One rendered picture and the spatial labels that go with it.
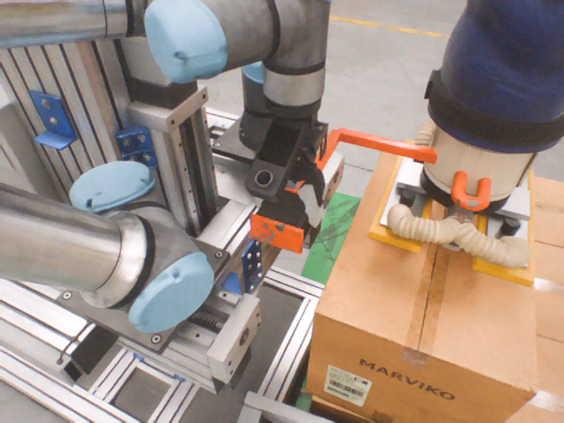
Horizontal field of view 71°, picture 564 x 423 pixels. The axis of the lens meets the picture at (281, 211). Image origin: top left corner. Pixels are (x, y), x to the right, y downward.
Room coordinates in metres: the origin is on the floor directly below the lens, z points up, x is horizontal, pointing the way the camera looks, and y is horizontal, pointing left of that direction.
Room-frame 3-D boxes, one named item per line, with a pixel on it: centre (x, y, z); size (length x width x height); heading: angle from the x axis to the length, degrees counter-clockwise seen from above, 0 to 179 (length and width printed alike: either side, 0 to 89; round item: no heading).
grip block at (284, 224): (0.44, -0.01, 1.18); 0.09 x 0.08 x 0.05; 66
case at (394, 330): (0.61, -0.37, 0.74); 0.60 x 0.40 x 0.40; 157
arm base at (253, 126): (0.88, 0.03, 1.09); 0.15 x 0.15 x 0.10
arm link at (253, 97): (0.89, 0.03, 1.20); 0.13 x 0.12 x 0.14; 1
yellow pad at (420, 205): (0.65, -0.28, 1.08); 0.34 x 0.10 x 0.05; 156
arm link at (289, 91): (0.46, -0.01, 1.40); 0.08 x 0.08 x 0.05
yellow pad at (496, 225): (0.57, -0.45, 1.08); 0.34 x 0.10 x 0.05; 156
